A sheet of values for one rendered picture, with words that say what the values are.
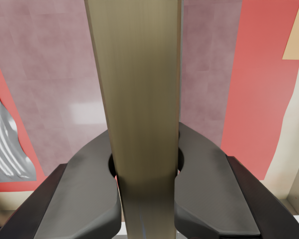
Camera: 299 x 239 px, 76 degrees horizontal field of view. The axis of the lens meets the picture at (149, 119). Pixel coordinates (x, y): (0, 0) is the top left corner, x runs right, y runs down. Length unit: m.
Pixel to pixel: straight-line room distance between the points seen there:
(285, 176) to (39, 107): 0.42
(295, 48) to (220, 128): 0.14
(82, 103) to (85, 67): 0.05
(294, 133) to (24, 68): 0.40
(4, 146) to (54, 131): 0.09
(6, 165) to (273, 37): 0.43
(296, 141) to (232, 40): 0.20
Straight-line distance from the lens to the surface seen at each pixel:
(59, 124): 0.32
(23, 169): 0.40
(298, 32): 0.31
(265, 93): 0.31
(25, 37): 0.29
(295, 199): 0.45
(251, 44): 0.28
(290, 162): 0.41
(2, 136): 0.37
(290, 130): 0.36
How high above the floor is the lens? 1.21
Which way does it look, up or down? 62 degrees down
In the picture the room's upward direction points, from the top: 179 degrees clockwise
